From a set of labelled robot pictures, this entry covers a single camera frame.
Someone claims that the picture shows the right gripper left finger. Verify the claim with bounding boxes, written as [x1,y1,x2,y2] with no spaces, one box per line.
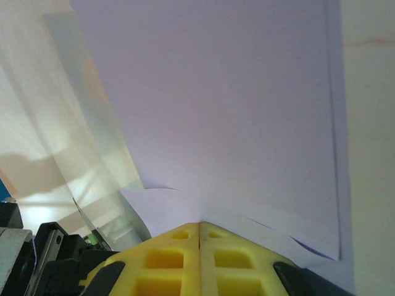
[78,221,202,296]

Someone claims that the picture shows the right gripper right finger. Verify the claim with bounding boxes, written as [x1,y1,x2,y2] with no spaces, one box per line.
[199,221,359,296]

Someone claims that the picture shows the purple paper sheet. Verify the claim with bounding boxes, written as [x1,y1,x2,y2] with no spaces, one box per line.
[69,0,354,269]

